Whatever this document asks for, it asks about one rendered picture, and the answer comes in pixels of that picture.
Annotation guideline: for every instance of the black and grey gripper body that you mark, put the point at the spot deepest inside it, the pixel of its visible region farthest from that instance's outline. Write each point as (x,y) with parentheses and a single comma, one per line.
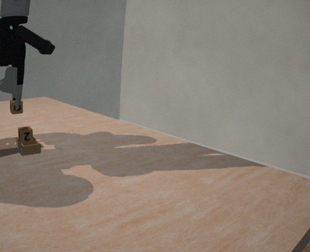
(10,43)

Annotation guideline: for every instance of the tan wooden number cube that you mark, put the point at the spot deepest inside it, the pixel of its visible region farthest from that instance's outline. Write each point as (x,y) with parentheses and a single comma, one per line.
(12,107)
(25,135)

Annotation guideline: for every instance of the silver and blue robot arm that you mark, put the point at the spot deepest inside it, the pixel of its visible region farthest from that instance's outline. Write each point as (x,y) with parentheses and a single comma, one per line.
(21,8)

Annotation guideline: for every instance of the brown wooden tray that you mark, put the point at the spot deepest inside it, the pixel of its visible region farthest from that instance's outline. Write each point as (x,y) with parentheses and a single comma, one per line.
(28,148)

